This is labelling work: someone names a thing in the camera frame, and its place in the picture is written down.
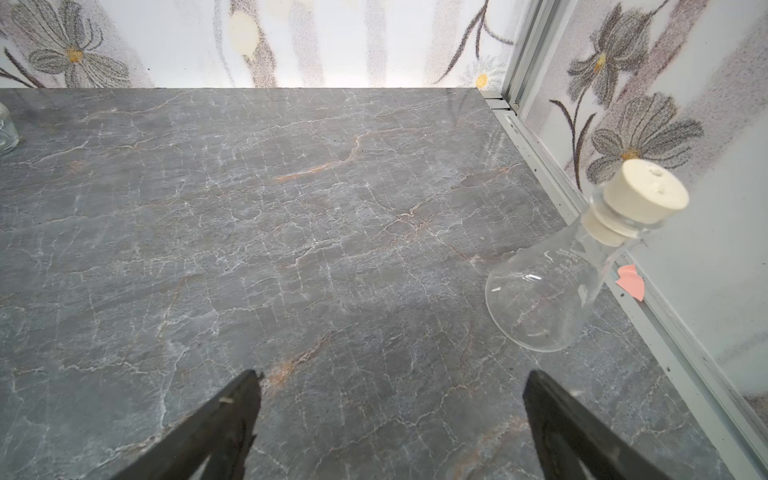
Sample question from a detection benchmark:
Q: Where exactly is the glass flask with white stopper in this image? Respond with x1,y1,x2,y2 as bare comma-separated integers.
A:
485,159,690,352

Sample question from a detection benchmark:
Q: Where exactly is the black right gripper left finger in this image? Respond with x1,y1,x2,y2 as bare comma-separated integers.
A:
114,369,263,479

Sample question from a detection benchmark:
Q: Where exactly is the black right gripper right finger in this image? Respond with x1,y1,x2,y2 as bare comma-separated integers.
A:
523,370,667,479

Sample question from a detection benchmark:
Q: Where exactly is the pink sticker on rail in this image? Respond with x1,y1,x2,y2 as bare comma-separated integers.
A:
615,264,646,302

